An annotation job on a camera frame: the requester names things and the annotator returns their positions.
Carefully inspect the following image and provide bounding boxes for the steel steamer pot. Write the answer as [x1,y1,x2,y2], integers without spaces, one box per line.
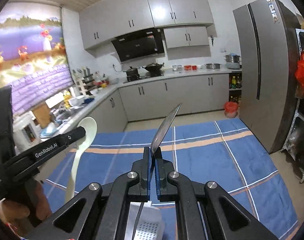
[225,53,241,69]

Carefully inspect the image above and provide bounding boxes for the grey lower kitchen cabinets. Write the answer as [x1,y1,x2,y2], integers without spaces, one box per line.
[54,73,230,136]

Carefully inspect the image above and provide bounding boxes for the red bag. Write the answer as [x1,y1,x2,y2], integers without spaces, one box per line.
[295,50,304,99]

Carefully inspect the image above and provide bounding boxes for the white plastic spoon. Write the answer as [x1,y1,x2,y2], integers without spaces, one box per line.
[65,116,97,203]

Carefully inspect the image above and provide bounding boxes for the steel basin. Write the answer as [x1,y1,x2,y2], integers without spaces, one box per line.
[206,63,221,69]

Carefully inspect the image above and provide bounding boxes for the grey double door refrigerator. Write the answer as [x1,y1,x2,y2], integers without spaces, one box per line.
[233,0,299,153]

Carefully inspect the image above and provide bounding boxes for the black cooking pot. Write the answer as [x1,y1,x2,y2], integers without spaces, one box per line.
[125,67,141,82]

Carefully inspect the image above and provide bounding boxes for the black range hood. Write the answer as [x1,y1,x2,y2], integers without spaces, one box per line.
[112,28,164,62]

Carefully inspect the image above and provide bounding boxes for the black wok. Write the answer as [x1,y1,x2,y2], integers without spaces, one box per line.
[143,63,164,73]

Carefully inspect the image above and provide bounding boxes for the grey kitchen cabinets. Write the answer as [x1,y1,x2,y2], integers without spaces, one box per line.
[54,73,230,136]
[79,0,214,50]

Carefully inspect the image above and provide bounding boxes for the steel kitchen sink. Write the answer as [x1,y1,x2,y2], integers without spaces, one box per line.
[50,106,84,122]

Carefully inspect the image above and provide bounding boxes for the white rice cooker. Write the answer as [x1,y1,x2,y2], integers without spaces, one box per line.
[13,113,40,153]

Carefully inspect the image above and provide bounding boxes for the white plastic utensil holder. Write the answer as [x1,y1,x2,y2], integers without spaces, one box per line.
[124,201,165,239]

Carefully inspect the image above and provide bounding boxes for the wooden cutting board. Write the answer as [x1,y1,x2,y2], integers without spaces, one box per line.
[32,102,51,128]

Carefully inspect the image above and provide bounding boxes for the wooden knife rack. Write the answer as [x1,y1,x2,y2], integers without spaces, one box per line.
[72,67,96,95]

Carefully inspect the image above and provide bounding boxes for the person left hand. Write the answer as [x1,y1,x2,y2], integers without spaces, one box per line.
[0,181,52,237]

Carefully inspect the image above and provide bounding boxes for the printed window blind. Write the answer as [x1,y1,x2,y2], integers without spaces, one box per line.
[0,2,74,115]

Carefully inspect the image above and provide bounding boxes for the white metal shelf rack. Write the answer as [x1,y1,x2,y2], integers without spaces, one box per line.
[281,29,304,184]

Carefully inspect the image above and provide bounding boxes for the red trash bin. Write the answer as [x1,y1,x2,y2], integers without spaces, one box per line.
[224,101,239,119]

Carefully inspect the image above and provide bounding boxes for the grey upper kitchen cabinets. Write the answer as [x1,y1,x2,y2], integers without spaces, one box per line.
[79,0,214,50]

